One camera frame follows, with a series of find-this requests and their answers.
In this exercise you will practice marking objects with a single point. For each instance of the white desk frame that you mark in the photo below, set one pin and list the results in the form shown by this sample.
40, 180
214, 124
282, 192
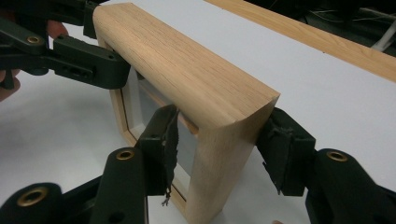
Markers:
386, 39

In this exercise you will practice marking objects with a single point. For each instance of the wooden picture frame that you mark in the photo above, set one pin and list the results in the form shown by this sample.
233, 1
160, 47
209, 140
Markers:
186, 71

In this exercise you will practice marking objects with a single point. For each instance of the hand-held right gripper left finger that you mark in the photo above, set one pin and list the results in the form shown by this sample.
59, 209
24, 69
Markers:
124, 183

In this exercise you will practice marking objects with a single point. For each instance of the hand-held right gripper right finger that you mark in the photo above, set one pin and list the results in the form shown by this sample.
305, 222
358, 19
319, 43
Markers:
336, 183

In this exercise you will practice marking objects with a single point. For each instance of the white table mat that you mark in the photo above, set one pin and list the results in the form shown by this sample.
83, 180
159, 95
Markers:
311, 77

